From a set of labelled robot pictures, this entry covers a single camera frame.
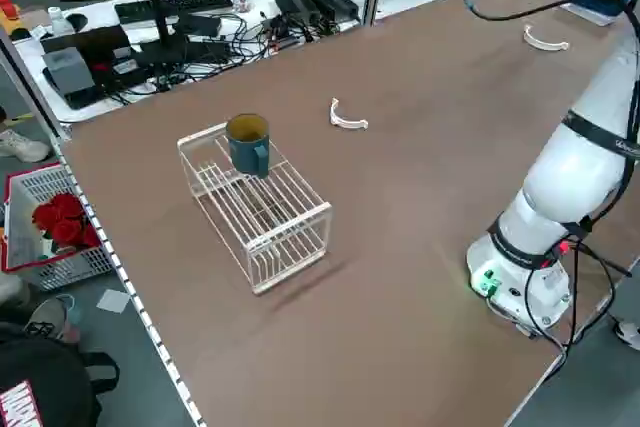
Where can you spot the black backpack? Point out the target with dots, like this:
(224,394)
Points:
(45,382)

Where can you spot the large white pipe clamp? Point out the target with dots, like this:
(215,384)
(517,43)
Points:
(542,44)

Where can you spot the grey box device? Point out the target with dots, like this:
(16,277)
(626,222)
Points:
(67,69)

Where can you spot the person's white shoe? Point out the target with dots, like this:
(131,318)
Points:
(20,144)

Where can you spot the person's grey shoe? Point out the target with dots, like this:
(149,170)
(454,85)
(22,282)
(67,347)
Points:
(47,317)

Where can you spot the white paper sheet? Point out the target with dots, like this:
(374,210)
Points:
(113,301)

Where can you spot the white basket with red rim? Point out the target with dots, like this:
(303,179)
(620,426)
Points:
(30,197)

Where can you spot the small white pipe clamp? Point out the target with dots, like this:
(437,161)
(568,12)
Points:
(344,121)

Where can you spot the dark blue mug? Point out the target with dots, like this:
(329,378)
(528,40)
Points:
(245,154)

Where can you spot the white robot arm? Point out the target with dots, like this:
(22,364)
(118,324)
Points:
(560,182)

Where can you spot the red roses bunch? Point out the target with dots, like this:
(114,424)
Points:
(62,219)

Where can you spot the small white bottle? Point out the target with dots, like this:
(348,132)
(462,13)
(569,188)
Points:
(58,22)

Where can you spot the black keyboard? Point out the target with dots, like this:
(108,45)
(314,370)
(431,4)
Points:
(175,3)

